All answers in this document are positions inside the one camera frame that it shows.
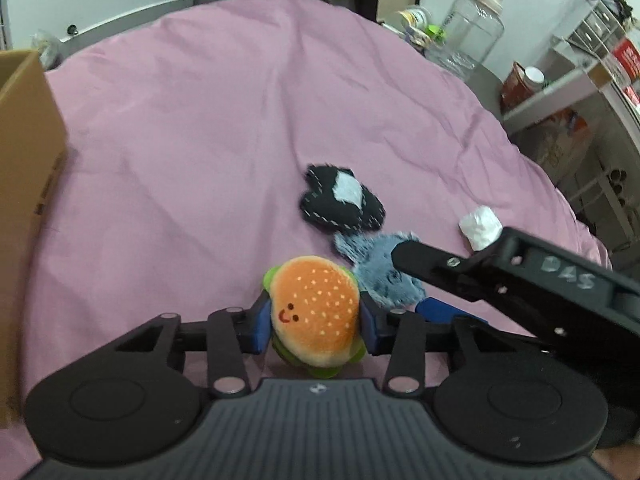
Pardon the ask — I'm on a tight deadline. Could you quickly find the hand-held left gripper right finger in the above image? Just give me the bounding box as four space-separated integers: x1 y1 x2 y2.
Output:
357 292 551 397

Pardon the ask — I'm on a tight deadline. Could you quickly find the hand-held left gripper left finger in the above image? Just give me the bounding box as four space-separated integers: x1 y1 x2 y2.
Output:
112 292 274 397

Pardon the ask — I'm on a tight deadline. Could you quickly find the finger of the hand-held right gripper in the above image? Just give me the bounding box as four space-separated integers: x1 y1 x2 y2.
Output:
414 297 489 327
391 239 496 302

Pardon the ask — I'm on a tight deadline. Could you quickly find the burger plush toy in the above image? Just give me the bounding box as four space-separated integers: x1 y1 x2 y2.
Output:
263 255 366 379

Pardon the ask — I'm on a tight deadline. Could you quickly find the blue-grey fuzzy plush toy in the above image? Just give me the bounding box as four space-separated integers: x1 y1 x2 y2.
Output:
332 231 429 309

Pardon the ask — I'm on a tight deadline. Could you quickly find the cardboard box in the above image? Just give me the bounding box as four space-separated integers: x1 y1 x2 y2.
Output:
0 49 69 428

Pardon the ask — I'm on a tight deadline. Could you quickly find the white crumpled tissue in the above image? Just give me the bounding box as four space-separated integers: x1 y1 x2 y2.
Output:
458 204 504 251

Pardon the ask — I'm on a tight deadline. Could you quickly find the black plush toy white patch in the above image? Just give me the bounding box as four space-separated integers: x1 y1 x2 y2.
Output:
298 163 387 234

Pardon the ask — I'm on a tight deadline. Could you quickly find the red jar white lid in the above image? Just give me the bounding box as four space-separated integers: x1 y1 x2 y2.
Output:
499 61 545 114

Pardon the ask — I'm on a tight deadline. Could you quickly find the pink bed sheet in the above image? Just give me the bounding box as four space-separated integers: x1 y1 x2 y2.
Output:
0 0 613 471

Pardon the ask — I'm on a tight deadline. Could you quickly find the white desk black top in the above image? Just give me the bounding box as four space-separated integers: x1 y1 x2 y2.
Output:
502 34 640 262

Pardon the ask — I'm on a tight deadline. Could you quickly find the large clear plastic jar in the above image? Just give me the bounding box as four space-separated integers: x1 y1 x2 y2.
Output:
439 0 505 82

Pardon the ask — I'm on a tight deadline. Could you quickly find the white green can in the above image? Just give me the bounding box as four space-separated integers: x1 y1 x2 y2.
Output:
397 5 432 31

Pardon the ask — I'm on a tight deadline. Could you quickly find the small drawer organiser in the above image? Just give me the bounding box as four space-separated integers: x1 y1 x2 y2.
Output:
567 0 632 62

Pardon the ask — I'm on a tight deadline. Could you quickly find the grey plastic bag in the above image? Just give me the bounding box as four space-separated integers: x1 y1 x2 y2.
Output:
29 29 64 69

